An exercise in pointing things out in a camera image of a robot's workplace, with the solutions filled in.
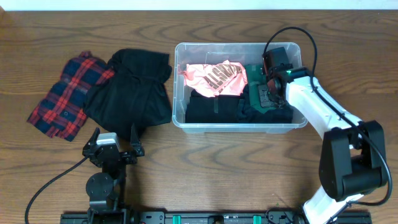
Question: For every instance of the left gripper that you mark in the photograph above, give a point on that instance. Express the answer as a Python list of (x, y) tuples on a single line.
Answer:
[(135, 144)]

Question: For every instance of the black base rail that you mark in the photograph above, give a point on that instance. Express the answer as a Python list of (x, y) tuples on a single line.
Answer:
[(271, 217)]

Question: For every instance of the pink printed shirt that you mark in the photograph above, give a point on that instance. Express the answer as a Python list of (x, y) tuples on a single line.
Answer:
[(211, 80)]

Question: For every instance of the red navy plaid shirt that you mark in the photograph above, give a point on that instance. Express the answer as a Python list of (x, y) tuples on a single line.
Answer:
[(60, 113)]

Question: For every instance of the clear plastic storage bin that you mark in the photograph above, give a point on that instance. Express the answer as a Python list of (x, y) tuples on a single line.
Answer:
[(214, 53)]

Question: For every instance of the black taped cloth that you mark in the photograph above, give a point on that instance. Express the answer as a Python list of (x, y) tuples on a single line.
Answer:
[(219, 109)]

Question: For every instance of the green taped cloth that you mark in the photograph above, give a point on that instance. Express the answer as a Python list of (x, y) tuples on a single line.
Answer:
[(255, 78)]

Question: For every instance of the navy cloth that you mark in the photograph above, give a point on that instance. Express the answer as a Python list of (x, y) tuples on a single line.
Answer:
[(249, 110)]

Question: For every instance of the large black garment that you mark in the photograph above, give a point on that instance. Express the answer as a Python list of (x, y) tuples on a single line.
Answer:
[(135, 97)]

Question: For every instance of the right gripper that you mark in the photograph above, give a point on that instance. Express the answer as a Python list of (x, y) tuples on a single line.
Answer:
[(276, 104)]

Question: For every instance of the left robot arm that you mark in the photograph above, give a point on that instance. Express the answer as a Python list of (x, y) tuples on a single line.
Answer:
[(106, 189)]

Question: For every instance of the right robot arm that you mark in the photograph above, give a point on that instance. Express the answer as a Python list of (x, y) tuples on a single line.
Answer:
[(353, 157)]

